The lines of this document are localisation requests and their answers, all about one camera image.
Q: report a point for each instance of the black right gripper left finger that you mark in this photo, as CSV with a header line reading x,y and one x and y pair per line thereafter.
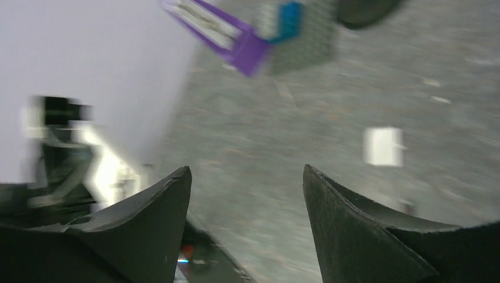
x,y
134,240

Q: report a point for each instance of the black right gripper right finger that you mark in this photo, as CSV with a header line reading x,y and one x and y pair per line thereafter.
x,y
359,240

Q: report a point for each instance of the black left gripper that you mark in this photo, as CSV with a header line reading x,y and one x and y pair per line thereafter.
x,y
58,195

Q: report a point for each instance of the white remote control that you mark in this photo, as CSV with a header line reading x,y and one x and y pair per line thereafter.
x,y
114,174

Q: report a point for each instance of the white battery compartment cover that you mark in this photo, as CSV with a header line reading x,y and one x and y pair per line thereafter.
x,y
383,146

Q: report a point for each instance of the grey lego baseplate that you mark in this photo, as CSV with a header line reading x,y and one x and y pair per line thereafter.
x,y
314,43

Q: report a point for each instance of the purple holder stand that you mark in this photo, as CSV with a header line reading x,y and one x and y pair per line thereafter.
x,y
232,39

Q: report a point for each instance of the black microphone stand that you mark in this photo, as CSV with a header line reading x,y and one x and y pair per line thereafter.
x,y
359,14

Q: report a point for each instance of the blue lego brick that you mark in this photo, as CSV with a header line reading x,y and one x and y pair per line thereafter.
x,y
289,18

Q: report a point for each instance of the grey lego brick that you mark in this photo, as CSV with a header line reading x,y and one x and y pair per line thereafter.
x,y
266,20

